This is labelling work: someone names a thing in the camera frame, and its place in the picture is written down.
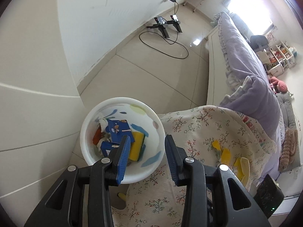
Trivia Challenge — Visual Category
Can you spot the yellow green sponge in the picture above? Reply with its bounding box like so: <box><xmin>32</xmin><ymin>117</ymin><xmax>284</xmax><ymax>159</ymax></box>
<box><xmin>128</xmin><ymin>132</ymin><xmax>145</xmax><ymax>161</ymax></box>

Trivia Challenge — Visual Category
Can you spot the dark blue snack box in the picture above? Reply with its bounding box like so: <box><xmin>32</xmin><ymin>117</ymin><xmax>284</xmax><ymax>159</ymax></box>
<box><xmin>100</xmin><ymin>119</ymin><xmax>135</xmax><ymax>157</ymax></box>

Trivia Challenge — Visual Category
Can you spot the grey-white tissue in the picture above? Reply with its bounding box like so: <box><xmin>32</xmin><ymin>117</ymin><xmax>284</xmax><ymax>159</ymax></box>
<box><xmin>99</xmin><ymin>118</ymin><xmax>108</xmax><ymax>132</ymax></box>

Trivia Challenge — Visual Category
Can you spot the crushed yellow paper cup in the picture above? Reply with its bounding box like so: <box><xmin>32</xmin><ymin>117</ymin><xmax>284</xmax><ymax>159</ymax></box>
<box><xmin>233</xmin><ymin>157</ymin><xmax>251</xmax><ymax>190</ymax></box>

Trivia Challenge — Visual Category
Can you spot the yellow snack wrapper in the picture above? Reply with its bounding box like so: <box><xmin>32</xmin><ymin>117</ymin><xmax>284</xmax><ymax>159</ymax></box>
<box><xmin>212</xmin><ymin>140</ymin><xmax>231</xmax><ymax>166</ymax></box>

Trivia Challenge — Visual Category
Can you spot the white patterned trash bin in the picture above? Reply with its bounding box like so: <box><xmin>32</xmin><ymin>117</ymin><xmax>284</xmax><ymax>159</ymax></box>
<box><xmin>80</xmin><ymin>97</ymin><xmax>165</xmax><ymax>184</ymax></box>

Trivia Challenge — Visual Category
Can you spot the floral beige blanket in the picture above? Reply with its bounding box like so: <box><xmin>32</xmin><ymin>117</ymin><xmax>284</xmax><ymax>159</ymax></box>
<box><xmin>111</xmin><ymin>104</ymin><xmax>277</xmax><ymax>227</ymax></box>

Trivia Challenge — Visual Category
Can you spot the beige knitted pillow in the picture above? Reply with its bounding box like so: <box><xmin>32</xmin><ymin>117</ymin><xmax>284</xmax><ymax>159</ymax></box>
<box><xmin>278</xmin><ymin>129</ymin><xmax>298</xmax><ymax>172</ymax></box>

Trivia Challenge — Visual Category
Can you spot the grey cushion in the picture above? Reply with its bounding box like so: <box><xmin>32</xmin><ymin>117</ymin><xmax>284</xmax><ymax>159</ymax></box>
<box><xmin>276</xmin><ymin>92</ymin><xmax>297</xmax><ymax>130</ymax></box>

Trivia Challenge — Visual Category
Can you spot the pink plush toy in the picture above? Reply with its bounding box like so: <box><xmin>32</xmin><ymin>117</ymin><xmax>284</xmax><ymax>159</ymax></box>
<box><xmin>269</xmin><ymin>76</ymin><xmax>288</xmax><ymax>93</ymax></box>

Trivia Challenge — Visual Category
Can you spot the lavender duvet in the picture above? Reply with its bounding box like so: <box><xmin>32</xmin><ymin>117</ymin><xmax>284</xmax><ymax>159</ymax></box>
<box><xmin>216</xmin><ymin>11</ymin><xmax>288</xmax><ymax>147</ymax></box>

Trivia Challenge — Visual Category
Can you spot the black gripper stand far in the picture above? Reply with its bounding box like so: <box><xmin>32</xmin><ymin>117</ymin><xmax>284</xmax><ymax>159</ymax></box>
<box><xmin>167</xmin><ymin>14</ymin><xmax>182</xmax><ymax>33</ymax></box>

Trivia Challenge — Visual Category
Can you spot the black gripper stand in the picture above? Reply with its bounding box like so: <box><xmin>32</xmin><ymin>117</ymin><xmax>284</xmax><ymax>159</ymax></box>
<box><xmin>147</xmin><ymin>16</ymin><xmax>169</xmax><ymax>38</ymax></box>
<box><xmin>167</xmin><ymin>14</ymin><xmax>182</xmax><ymax>33</ymax></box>

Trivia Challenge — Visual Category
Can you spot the black gripper stand near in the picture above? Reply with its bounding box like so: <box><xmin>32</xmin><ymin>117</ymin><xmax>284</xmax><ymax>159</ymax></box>
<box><xmin>147</xmin><ymin>16</ymin><xmax>169</xmax><ymax>38</ymax></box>

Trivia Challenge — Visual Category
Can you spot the dark blue desk chair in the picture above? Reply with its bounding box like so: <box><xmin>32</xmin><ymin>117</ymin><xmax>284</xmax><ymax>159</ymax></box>
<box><xmin>250</xmin><ymin>35</ymin><xmax>269</xmax><ymax>52</ymax></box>

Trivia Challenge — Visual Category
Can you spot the white bookshelf with items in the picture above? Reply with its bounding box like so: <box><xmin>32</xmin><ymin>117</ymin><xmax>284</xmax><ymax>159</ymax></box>
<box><xmin>265</xmin><ymin>41</ymin><xmax>297</xmax><ymax>77</ymax></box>

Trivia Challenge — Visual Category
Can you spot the white bed frame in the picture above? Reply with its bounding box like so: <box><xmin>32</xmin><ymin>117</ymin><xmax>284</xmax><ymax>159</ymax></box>
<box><xmin>206</xmin><ymin>27</ymin><xmax>231</xmax><ymax>106</ymax></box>

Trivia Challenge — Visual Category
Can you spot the black power cable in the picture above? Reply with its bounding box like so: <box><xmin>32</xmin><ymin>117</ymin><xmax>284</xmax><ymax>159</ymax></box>
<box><xmin>139</xmin><ymin>0</ymin><xmax>190</xmax><ymax>60</ymax></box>

